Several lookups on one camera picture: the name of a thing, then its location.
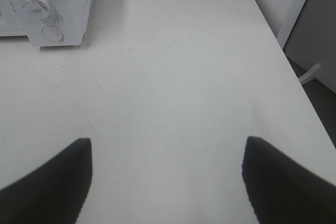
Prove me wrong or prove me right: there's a round microwave door button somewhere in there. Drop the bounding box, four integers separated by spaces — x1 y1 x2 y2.
42 26 64 42

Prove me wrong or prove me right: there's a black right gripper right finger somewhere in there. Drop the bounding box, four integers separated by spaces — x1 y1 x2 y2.
242 136 335 223

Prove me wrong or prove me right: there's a white microwave oven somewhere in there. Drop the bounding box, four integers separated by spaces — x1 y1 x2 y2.
1 0 92 47

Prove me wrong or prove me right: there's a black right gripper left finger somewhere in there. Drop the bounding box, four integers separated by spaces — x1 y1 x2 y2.
1 138 92 223

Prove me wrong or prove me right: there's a white lower microwave knob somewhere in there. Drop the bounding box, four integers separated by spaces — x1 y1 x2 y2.
26 0 53 19

